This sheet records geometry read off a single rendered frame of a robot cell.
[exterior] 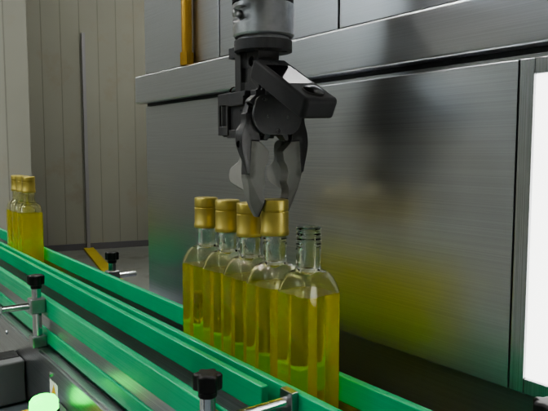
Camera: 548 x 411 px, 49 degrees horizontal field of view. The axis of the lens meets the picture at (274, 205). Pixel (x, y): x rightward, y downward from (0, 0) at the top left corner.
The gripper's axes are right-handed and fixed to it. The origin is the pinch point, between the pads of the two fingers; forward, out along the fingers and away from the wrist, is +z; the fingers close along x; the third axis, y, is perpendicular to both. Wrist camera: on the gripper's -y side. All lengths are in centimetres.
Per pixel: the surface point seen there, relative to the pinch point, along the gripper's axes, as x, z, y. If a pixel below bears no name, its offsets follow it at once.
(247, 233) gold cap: 1.0, 3.9, 4.4
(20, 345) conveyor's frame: 15, 31, 62
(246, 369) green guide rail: 3.9, 19.9, 0.4
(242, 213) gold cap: 1.3, 1.3, 5.0
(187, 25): -14, -31, 46
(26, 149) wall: -100, -9, 497
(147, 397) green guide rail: 13.1, 24.1, 9.1
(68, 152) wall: -201, -6, 696
